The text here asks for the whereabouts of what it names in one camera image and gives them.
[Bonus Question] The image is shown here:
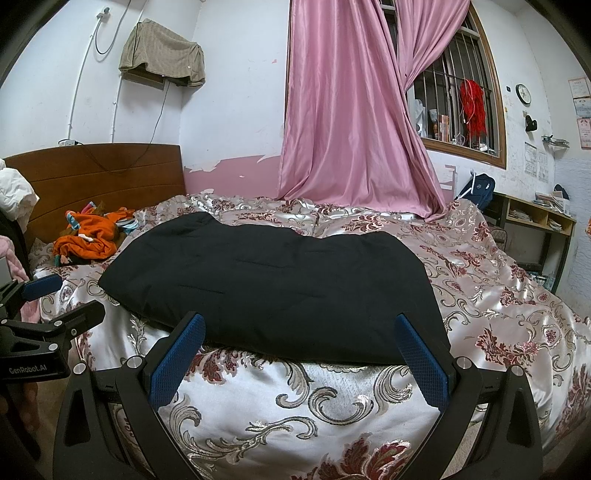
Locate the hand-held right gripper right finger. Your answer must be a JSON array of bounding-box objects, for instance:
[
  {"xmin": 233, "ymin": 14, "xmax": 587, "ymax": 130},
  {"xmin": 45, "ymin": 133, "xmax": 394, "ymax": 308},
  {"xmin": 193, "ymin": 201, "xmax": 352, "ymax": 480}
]
[{"xmin": 394, "ymin": 312, "xmax": 544, "ymax": 480}]

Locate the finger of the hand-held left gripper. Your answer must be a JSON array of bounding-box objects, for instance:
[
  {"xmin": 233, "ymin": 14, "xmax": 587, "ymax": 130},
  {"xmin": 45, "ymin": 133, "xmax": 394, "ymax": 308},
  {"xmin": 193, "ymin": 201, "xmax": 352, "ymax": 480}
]
[
  {"xmin": 7, "ymin": 300, "xmax": 106, "ymax": 346},
  {"xmin": 0, "ymin": 274, "xmax": 64, "ymax": 324}
]

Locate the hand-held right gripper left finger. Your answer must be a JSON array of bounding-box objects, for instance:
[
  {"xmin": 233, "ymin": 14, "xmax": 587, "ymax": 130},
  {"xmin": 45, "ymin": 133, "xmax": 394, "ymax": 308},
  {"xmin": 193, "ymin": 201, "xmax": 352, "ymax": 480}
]
[{"xmin": 52, "ymin": 311, "xmax": 207, "ymax": 480}]

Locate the black jacket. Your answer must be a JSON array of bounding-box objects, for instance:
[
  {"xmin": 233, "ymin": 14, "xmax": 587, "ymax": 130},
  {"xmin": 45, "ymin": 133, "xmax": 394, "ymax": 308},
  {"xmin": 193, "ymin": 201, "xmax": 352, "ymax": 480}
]
[{"xmin": 98, "ymin": 212, "xmax": 452, "ymax": 367}]

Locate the pink fluffy cloth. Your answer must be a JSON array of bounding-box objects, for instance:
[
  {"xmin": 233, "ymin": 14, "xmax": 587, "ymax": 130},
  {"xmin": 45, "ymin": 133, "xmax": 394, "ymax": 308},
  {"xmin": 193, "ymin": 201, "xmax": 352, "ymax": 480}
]
[{"xmin": 0, "ymin": 235, "xmax": 42, "ymax": 324}]

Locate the orange garment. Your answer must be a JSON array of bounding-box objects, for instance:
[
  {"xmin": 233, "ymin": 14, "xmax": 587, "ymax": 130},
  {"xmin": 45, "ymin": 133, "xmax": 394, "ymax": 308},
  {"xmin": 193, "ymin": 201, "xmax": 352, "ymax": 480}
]
[{"xmin": 52, "ymin": 200, "xmax": 137, "ymax": 266}]

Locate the white bedding bundle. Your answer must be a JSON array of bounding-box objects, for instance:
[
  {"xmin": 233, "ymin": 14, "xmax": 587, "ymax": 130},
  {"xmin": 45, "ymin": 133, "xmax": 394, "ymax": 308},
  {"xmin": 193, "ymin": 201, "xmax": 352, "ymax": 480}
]
[{"xmin": 0, "ymin": 159, "xmax": 40, "ymax": 222}]

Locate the floral satin quilt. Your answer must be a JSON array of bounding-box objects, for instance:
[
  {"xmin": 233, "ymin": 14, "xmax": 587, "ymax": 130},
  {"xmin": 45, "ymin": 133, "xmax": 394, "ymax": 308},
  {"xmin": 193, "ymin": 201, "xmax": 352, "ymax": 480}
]
[{"xmin": 30, "ymin": 191, "xmax": 591, "ymax": 480}]

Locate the wooden headboard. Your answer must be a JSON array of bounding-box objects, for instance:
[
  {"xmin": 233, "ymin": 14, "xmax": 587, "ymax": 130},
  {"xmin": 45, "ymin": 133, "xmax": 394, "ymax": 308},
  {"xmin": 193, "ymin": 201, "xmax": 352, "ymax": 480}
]
[{"xmin": 2, "ymin": 143, "xmax": 185, "ymax": 254}]

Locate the wooden shelf desk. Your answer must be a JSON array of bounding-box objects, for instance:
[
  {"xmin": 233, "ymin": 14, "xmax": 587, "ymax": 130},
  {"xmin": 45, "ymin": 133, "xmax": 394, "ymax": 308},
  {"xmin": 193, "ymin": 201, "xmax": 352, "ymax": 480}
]
[{"xmin": 492, "ymin": 191, "xmax": 578, "ymax": 296}]

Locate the dark blue backpack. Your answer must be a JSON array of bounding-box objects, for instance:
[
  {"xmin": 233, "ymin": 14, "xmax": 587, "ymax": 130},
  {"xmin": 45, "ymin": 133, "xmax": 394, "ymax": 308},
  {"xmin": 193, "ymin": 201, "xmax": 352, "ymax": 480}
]
[{"xmin": 455, "ymin": 173, "xmax": 496, "ymax": 209}]

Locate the barred wooden window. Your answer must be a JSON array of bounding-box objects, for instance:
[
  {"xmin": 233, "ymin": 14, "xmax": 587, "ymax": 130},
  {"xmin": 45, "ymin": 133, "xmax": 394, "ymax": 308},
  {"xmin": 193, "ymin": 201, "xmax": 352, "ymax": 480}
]
[{"xmin": 379, "ymin": 0, "xmax": 508, "ymax": 169}]

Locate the red garment at window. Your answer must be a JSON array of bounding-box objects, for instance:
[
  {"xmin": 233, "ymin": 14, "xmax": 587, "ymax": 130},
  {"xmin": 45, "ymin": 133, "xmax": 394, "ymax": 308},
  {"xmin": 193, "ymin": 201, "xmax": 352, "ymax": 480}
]
[{"xmin": 458, "ymin": 78, "xmax": 488, "ymax": 139}]

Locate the pink curtain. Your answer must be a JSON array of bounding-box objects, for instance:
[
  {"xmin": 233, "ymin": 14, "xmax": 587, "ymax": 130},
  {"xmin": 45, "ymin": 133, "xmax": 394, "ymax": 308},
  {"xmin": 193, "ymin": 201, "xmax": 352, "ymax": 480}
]
[{"xmin": 276, "ymin": 0, "xmax": 472, "ymax": 221}]

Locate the wooden wall shelf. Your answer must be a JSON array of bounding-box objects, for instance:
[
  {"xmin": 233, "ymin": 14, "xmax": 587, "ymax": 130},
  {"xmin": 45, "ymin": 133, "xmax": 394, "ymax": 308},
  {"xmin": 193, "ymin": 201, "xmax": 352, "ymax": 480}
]
[{"xmin": 121, "ymin": 68, "xmax": 168, "ymax": 89}]

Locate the wall calendar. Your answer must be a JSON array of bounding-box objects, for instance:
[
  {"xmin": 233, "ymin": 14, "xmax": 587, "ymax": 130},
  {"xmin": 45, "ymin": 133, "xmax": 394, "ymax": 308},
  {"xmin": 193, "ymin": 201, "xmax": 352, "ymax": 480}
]
[{"xmin": 524, "ymin": 141, "xmax": 552, "ymax": 181}]

